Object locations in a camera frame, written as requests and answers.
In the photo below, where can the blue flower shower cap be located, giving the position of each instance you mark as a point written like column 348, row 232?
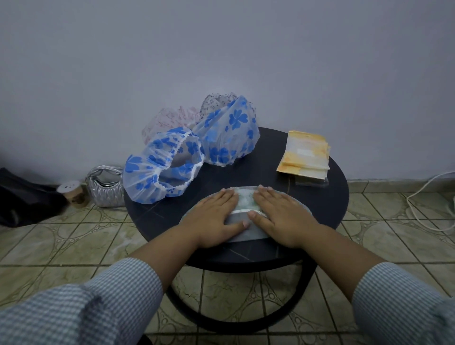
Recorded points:
column 138, row 181
column 227, row 142

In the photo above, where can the stack of yellow small pouches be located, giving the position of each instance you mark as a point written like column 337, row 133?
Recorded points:
column 302, row 153

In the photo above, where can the blue cap clear packet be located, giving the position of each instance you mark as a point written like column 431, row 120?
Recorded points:
column 313, row 182

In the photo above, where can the person's left forearm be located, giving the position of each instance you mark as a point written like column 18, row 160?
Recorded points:
column 156, row 259

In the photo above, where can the person's right hand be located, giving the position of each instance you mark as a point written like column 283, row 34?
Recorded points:
column 284, row 220

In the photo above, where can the black round side table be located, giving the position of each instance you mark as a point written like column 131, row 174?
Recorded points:
column 270, row 170

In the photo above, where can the silver quilted handbag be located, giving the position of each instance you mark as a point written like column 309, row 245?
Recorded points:
column 106, row 193

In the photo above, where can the pink print shower cap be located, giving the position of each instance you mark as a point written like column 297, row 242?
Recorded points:
column 163, row 119

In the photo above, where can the black bag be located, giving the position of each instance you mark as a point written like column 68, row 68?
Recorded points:
column 25, row 202

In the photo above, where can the green print shower cap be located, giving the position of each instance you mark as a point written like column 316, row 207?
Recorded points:
column 245, row 202

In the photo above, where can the ribbon spool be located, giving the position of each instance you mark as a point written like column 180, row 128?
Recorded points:
column 73, row 193

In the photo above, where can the person's left hand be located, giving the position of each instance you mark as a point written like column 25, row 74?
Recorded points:
column 209, row 224

